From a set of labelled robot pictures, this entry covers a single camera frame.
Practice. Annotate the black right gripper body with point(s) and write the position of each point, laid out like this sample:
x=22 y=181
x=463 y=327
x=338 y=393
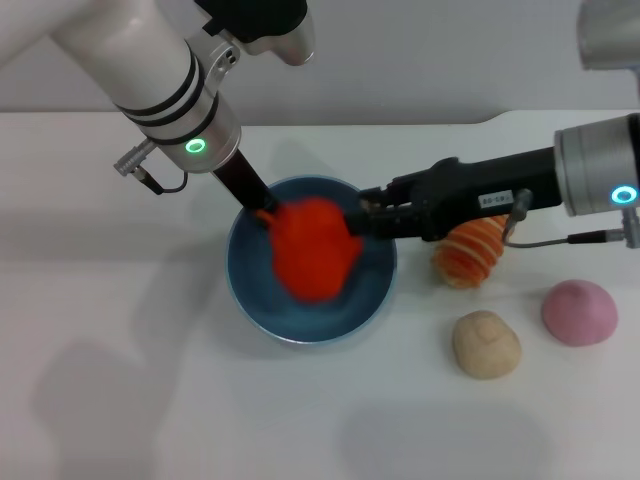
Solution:
x=465 y=190

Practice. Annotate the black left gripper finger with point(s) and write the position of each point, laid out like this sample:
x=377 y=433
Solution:
x=269 y=204

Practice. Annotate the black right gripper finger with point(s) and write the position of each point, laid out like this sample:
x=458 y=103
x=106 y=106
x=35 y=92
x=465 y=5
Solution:
x=385 y=197
x=372 y=223

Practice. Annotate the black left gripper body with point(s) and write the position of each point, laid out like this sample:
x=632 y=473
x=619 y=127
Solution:
x=242 y=180

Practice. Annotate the orange plush fruit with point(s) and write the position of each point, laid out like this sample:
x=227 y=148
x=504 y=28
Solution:
x=310 y=255

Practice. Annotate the blue bowl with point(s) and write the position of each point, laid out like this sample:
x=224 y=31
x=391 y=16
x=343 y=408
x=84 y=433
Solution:
x=370 y=300

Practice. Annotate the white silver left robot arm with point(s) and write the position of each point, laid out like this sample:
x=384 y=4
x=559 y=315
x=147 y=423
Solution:
x=140 y=60

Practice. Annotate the orange striped bread roll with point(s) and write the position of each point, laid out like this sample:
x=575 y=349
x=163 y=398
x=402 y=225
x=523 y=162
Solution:
x=465 y=257

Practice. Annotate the beige bun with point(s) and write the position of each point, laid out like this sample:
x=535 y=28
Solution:
x=487 y=345

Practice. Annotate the pink bun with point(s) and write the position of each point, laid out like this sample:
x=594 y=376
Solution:
x=580 y=312

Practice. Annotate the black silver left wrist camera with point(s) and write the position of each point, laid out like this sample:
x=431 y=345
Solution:
x=270 y=25

